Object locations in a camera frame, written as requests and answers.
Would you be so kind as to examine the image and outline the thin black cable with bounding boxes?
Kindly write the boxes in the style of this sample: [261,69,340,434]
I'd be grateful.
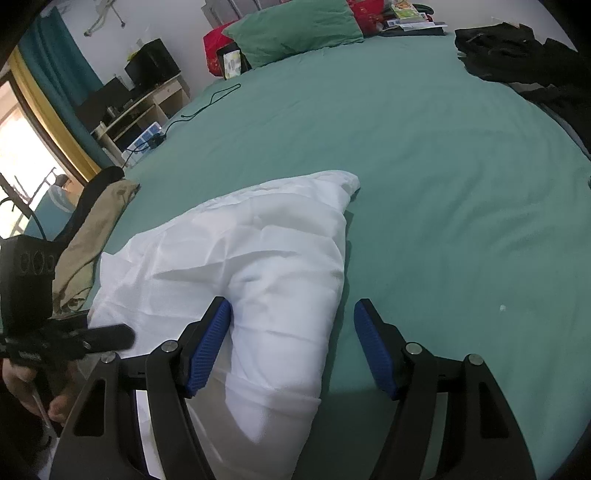
[164,83,242,137]

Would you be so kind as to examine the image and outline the brown window frame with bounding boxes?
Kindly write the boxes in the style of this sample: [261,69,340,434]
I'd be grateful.
[0,69,79,232]

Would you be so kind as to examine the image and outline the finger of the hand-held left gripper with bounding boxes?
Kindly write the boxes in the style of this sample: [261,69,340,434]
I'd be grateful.
[85,323,136,354]

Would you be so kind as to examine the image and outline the light wooden desk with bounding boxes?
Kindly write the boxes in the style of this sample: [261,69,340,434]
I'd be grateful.
[90,74,191,160]

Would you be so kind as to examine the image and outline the black clothes pile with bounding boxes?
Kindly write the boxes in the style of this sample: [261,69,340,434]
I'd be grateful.
[454,21,591,139]

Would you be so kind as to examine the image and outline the person's left hand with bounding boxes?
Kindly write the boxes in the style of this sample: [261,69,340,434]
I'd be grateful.
[1,356,79,428]

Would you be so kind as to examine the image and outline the teal curtain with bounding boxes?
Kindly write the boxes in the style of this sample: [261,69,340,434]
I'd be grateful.
[18,9,116,169]

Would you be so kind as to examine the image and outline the white hooded jacket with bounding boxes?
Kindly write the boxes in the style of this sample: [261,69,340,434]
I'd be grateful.
[88,170,362,480]

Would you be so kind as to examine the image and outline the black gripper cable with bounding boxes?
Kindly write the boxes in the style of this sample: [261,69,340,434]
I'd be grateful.
[0,198,49,243]

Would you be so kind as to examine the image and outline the green pillow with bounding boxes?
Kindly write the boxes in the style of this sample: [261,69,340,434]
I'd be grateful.
[222,0,365,70]

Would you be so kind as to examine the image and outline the black monitor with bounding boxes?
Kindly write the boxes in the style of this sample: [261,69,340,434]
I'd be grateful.
[75,76,134,134]

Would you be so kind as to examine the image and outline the black folded garment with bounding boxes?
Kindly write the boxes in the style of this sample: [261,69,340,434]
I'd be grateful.
[53,166,126,243]

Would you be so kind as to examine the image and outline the yellow curtain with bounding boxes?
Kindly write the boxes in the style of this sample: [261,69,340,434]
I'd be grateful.
[9,46,105,183]

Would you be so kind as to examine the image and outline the small black framed tablet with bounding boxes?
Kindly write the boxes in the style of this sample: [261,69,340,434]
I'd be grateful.
[216,44,245,80]

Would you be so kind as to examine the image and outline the white air conditioner pipe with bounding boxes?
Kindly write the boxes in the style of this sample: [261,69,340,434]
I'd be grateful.
[83,0,127,37]

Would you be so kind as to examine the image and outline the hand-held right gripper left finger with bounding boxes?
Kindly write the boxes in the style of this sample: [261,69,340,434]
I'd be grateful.
[48,296,232,480]

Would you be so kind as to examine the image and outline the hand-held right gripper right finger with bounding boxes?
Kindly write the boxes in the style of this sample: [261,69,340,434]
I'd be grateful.
[353,298,539,480]

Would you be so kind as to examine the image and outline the red pillow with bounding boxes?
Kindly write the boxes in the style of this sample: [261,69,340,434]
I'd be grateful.
[203,25,238,77]
[347,0,385,24]

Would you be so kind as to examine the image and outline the stack of books and papers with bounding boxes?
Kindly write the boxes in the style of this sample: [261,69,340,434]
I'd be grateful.
[379,11,448,36]

